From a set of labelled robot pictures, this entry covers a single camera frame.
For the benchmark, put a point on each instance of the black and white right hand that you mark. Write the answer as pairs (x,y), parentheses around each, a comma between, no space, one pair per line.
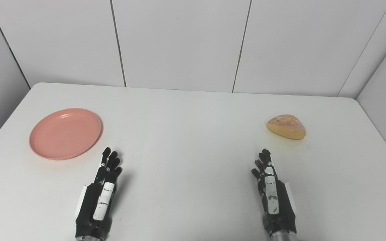
(281,207)

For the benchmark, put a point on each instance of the golden bread roll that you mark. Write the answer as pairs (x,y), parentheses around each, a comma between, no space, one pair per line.
(286,127)

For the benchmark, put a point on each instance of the pink round plate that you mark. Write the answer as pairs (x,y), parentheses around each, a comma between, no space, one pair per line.
(65,134)

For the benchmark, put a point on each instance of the black and white left hand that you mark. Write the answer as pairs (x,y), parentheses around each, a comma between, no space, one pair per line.
(90,201)

